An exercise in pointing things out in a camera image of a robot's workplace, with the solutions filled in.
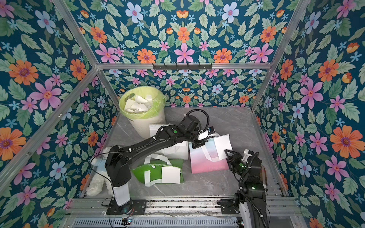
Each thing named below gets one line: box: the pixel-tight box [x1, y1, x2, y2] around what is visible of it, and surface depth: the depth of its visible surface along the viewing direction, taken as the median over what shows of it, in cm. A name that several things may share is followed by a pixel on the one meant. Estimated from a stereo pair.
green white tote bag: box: [131, 153, 185, 187], surface depth 67 cm
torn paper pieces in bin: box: [124, 94, 154, 114], surface depth 88 cm
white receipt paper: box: [213, 133, 233, 161], surface depth 79 cm
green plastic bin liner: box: [118, 86, 168, 120], surface depth 87 cm
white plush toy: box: [86, 146, 114, 198], surface depth 76 cm
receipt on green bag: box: [161, 166, 182, 184], surface depth 67 cm
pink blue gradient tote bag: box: [188, 138, 230, 174], surface depth 78 cm
